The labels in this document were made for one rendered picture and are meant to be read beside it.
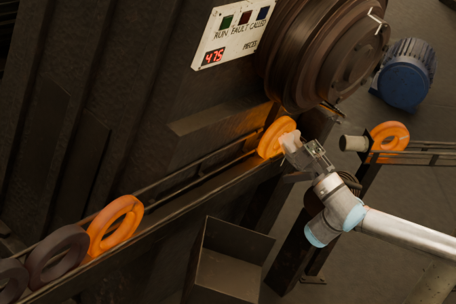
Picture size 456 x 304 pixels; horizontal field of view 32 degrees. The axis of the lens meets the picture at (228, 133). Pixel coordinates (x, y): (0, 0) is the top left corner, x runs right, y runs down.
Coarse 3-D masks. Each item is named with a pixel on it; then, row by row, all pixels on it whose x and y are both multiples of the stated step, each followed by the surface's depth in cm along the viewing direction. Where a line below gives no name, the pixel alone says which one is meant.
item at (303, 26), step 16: (320, 0) 212; (336, 0) 210; (304, 16) 212; (320, 16) 209; (288, 32) 213; (304, 32) 211; (288, 48) 214; (304, 48) 212; (272, 64) 219; (288, 64) 215; (272, 80) 223; (288, 80) 218; (288, 96) 225; (288, 112) 233
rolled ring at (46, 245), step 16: (48, 240) 180; (64, 240) 182; (80, 240) 188; (32, 256) 180; (48, 256) 180; (64, 256) 194; (80, 256) 193; (32, 272) 180; (48, 272) 191; (64, 272) 192; (32, 288) 184
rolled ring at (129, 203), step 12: (108, 204) 194; (120, 204) 195; (132, 204) 197; (96, 216) 193; (108, 216) 192; (132, 216) 204; (96, 228) 192; (120, 228) 207; (132, 228) 206; (96, 240) 194; (108, 240) 205; (120, 240) 205; (96, 252) 198
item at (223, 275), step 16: (208, 224) 215; (224, 224) 215; (208, 240) 218; (224, 240) 218; (240, 240) 217; (256, 240) 217; (272, 240) 216; (192, 256) 213; (208, 256) 218; (224, 256) 220; (240, 256) 221; (256, 256) 220; (192, 272) 202; (208, 272) 214; (224, 272) 216; (240, 272) 218; (256, 272) 220; (192, 288) 193; (208, 288) 193; (224, 288) 212; (240, 288) 214; (256, 288) 216
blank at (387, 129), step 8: (376, 128) 279; (384, 128) 277; (392, 128) 278; (400, 128) 279; (376, 136) 278; (384, 136) 279; (400, 136) 281; (408, 136) 282; (376, 144) 281; (392, 144) 285; (400, 144) 284
